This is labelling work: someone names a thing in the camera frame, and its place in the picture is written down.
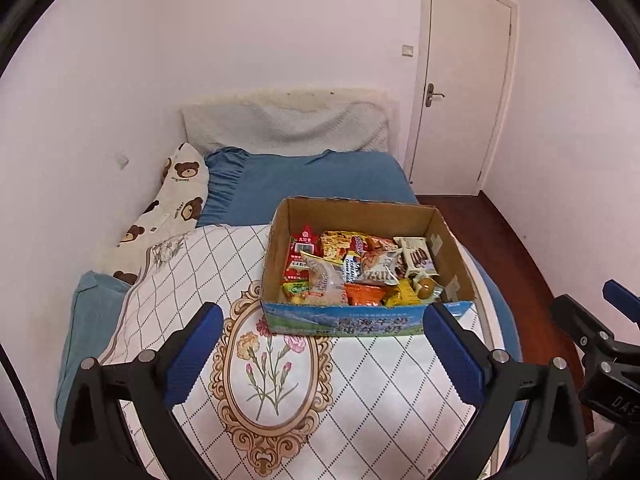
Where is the blue ruffled blanket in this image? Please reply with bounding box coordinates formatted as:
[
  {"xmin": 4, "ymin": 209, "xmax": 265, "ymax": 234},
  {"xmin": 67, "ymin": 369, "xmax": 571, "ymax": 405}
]
[{"xmin": 197, "ymin": 147, "xmax": 420, "ymax": 227}]

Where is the white brown chocolate packet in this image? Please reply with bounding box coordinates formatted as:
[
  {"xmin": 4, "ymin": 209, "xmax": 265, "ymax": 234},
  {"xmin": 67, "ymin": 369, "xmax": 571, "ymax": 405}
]
[{"xmin": 393, "ymin": 236, "xmax": 435, "ymax": 278}]

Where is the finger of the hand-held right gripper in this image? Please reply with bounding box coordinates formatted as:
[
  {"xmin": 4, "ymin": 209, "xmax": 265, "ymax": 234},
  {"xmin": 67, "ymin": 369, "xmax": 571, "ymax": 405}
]
[
  {"xmin": 549, "ymin": 294, "xmax": 615, "ymax": 361},
  {"xmin": 602, "ymin": 280, "xmax": 640, "ymax": 323}
]

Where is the black cable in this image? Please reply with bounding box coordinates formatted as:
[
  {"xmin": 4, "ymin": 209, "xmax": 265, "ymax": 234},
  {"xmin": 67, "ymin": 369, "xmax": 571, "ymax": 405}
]
[{"xmin": 0, "ymin": 345, "xmax": 51, "ymax": 480}]

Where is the clear bag of crackers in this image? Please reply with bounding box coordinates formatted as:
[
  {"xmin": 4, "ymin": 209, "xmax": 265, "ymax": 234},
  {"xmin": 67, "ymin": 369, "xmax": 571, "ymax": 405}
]
[{"xmin": 300, "ymin": 252, "xmax": 348, "ymax": 306}]

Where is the red sauce packet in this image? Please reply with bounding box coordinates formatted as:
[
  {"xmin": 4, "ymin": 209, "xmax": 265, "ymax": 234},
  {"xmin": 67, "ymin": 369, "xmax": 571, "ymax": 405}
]
[{"xmin": 283, "ymin": 225, "xmax": 322, "ymax": 283}]

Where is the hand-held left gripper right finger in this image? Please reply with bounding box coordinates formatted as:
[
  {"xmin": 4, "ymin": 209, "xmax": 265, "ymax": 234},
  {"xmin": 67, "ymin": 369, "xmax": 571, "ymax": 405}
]
[{"xmin": 422, "ymin": 302, "xmax": 587, "ymax": 480}]

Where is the yellow green snack packet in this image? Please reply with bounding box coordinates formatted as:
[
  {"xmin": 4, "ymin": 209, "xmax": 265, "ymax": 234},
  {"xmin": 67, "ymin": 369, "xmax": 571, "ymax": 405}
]
[{"xmin": 281, "ymin": 281, "xmax": 311, "ymax": 303}]

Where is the yellow instant noodle packet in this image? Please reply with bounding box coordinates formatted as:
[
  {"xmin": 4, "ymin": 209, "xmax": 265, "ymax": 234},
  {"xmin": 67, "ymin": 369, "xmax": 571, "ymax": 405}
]
[{"xmin": 320, "ymin": 231, "xmax": 401, "ymax": 261}]

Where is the white door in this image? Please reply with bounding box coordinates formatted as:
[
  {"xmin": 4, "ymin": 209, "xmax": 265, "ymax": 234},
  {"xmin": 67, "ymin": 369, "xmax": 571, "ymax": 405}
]
[{"xmin": 404, "ymin": 0, "xmax": 518, "ymax": 196}]

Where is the blue white candy bar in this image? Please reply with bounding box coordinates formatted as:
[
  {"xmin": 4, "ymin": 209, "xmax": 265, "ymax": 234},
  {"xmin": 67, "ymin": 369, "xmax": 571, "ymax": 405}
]
[{"xmin": 342, "ymin": 252, "xmax": 363, "ymax": 283}]

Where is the brown cardboard box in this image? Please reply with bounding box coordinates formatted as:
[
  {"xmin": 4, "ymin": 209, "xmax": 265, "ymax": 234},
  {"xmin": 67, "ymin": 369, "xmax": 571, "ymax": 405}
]
[{"xmin": 260, "ymin": 197, "xmax": 477, "ymax": 338}]

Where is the white padded headboard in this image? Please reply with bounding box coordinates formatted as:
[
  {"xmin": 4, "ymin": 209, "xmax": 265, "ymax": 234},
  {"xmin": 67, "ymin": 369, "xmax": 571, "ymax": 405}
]
[{"xmin": 179, "ymin": 87, "xmax": 396, "ymax": 156}]

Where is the bear print pillow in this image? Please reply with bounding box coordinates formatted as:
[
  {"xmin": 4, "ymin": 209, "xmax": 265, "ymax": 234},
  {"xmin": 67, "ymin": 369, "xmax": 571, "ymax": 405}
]
[{"xmin": 92, "ymin": 142, "xmax": 210, "ymax": 286}]

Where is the white diamond pattern quilt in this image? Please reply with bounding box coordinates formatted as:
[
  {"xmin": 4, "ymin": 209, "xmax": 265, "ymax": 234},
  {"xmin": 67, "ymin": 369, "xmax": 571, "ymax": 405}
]
[{"xmin": 97, "ymin": 222, "xmax": 501, "ymax": 480}]

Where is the orange snack packet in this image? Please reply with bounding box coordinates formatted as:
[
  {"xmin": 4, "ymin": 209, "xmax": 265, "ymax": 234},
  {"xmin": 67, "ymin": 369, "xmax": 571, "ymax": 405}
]
[{"xmin": 345, "ymin": 282, "xmax": 388, "ymax": 307}]

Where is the white brown biscuit packet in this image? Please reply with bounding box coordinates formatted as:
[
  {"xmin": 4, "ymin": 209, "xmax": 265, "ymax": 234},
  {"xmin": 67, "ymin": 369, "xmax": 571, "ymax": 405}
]
[{"xmin": 360, "ymin": 252, "xmax": 401, "ymax": 283}]

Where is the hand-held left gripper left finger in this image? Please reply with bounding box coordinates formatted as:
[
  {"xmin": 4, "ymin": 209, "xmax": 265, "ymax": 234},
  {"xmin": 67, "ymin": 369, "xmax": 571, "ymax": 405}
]
[{"xmin": 56, "ymin": 302, "xmax": 224, "ymax": 480}]

